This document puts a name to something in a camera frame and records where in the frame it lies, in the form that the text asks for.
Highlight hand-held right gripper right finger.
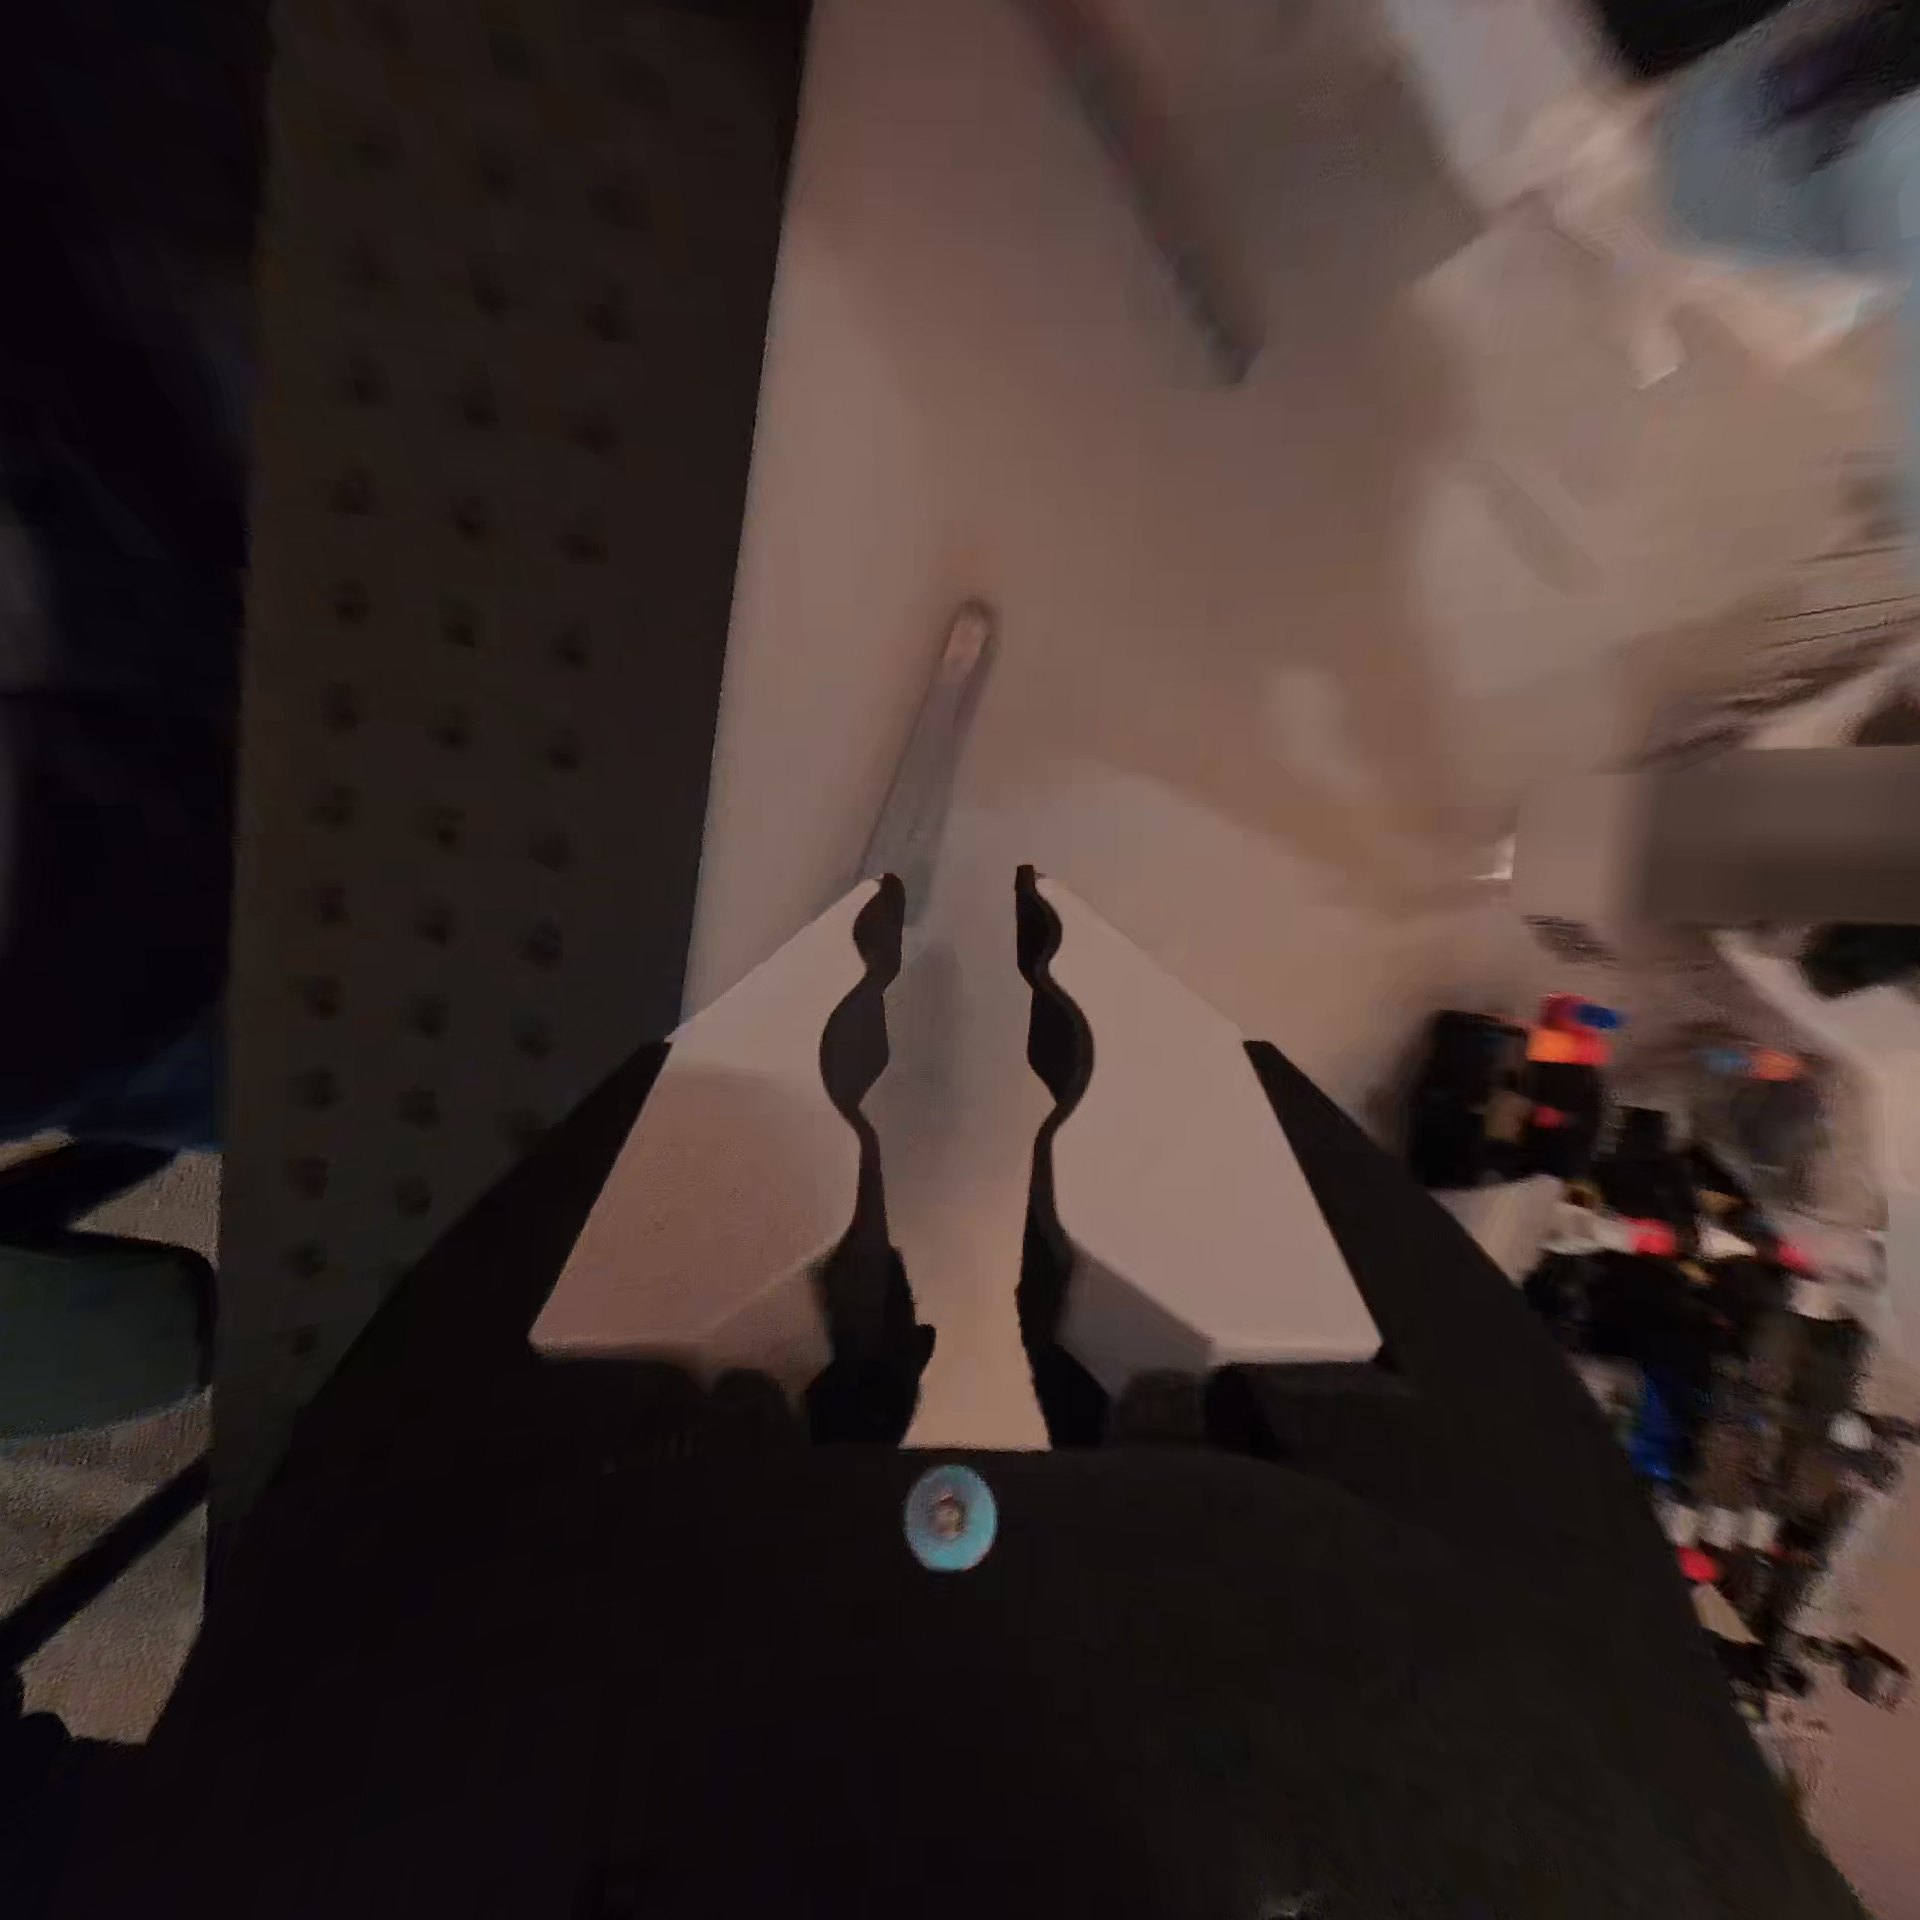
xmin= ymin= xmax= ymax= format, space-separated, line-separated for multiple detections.
xmin=1014 ymin=863 xmax=1382 ymax=1404

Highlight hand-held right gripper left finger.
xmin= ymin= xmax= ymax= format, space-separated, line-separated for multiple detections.
xmin=528 ymin=872 xmax=910 ymax=1412

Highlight grey lego beam red pins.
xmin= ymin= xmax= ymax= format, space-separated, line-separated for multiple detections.
xmin=859 ymin=596 xmax=1003 ymax=906

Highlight partly built lego car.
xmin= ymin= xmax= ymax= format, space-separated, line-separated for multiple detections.
xmin=1407 ymin=987 xmax=1910 ymax=1720

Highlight black dotted edge pad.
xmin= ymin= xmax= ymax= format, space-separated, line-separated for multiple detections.
xmin=206 ymin=0 xmax=821 ymax=1518

